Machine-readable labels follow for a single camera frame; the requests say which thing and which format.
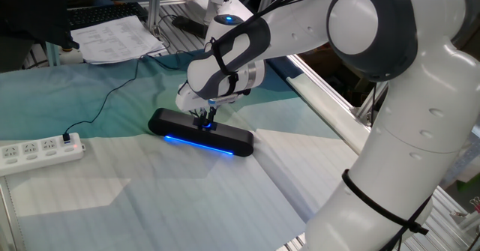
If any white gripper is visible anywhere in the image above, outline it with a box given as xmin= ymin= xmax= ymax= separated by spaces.
xmin=175 ymin=79 xmax=218 ymax=127

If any black bar speaker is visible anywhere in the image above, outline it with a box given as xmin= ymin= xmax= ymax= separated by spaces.
xmin=147 ymin=107 xmax=255 ymax=157

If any black power adapter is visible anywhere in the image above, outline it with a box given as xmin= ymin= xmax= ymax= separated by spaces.
xmin=171 ymin=14 xmax=209 ymax=39

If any stack of printed paper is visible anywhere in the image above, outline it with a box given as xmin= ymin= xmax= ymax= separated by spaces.
xmin=70 ymin=15 xmax=168 ymax=65

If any teal and white patterned cloth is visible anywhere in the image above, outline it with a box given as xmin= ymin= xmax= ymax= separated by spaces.
xmin=0 ymin=37 xmax=372 ymax=251

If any black keyboard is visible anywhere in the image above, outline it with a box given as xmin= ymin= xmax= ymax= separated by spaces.
xmin=67 ymin=2 xmax=149 ymax=31

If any white power strip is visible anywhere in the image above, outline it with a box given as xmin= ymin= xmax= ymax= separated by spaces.
xmin=0 ymin=132 xmax=86 ymax=178

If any black computer monitor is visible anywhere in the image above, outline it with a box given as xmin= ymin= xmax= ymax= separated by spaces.
xmin=0 ymin=0 xmax=80 ymax=50

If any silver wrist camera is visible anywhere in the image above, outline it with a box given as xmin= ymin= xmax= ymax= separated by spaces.
xmin=207 ymin=92 xmax=251 ymax=107

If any aluminium frame post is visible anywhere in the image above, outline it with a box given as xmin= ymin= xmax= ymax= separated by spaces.
xmin=145 ymin=0 xmax=164 ymax=34
xmin=354 ymin=82 xmax=387 ymax=127

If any aluminium table side rail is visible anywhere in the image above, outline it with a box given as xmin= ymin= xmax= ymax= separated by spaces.
xmin=286 ymin=54 xmax=372 ymax=154

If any thin black speaker cable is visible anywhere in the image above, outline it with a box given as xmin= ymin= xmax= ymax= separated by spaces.
xmin=61 ymin=50 xmax=211 ymax=143

